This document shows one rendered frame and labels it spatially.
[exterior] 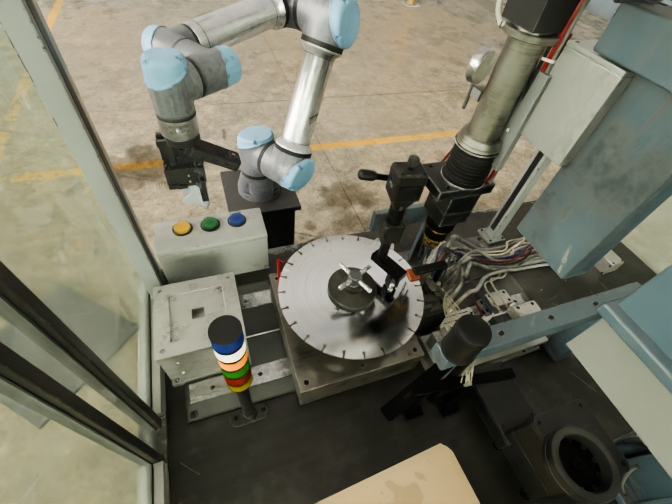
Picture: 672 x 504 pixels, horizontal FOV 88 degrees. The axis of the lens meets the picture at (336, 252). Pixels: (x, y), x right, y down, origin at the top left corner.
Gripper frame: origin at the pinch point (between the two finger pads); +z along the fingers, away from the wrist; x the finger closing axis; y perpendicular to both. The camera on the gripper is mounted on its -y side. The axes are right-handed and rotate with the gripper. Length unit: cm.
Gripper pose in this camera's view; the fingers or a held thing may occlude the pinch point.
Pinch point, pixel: (208, 203)
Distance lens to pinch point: 94.4
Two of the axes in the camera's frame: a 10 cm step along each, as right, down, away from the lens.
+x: 3.2, 7.5, -5.8
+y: -9.4, 1.8, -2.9
